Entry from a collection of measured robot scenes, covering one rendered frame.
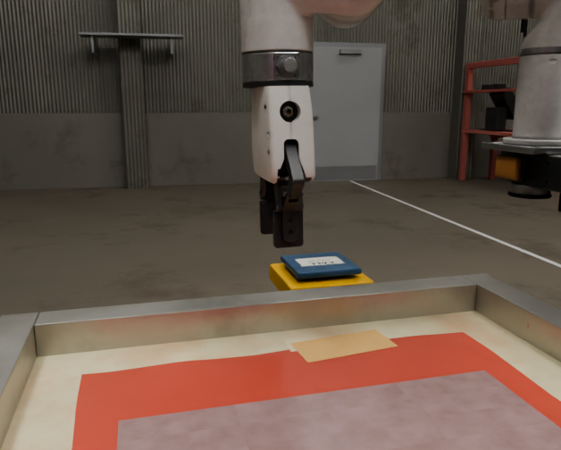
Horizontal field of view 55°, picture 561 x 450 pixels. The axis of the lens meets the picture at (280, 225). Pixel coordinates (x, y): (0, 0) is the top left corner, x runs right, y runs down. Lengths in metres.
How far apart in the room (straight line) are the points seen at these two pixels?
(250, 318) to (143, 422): 0.19
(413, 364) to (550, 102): 0.63
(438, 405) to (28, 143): 8.42
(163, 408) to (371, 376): 0.19
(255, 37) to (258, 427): 0.36
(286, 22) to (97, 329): 0.36
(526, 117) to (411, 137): 8.37
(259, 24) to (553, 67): 0.63
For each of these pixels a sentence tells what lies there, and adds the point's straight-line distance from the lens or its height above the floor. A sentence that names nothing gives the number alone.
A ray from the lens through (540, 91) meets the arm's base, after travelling 1.06.
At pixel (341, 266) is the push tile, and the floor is 0.97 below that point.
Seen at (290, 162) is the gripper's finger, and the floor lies 1.15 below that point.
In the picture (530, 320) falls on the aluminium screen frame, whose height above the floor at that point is 0.98.
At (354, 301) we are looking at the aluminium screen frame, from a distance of 0.64.
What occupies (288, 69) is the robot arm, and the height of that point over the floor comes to 1.24.
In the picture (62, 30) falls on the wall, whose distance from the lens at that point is 8.69.
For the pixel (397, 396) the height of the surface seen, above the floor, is 0.96.
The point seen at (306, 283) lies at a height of 0.95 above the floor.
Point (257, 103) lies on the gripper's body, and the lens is 0.58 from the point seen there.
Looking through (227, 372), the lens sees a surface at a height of 0.96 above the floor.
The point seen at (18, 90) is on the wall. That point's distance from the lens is 8.76.
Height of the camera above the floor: 1.21
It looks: 12 degrees down
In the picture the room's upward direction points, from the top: straight up
